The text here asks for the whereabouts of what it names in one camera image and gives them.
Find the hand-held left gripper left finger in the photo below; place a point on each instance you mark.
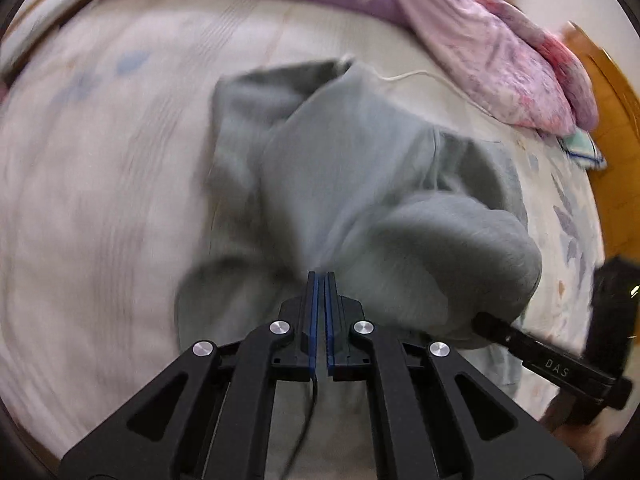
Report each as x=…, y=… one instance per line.
x=313, y=320

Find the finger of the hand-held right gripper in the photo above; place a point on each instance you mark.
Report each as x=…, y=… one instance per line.
x=545, y=357

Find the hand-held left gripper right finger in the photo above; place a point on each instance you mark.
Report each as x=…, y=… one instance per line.
x=330, y=320

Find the grey hoodie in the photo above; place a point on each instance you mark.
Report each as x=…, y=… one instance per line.
x=360, y=180

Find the light green patterned cloth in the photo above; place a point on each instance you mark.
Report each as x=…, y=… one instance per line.
x=582, y=147

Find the orange wooden furniture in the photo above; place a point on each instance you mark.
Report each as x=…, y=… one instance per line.
x=617, y=135

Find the white patterned bed sheet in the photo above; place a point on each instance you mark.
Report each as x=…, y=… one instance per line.
x=110, y=185

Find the pink floral quilt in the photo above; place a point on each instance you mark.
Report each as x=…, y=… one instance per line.
x=500, y=55

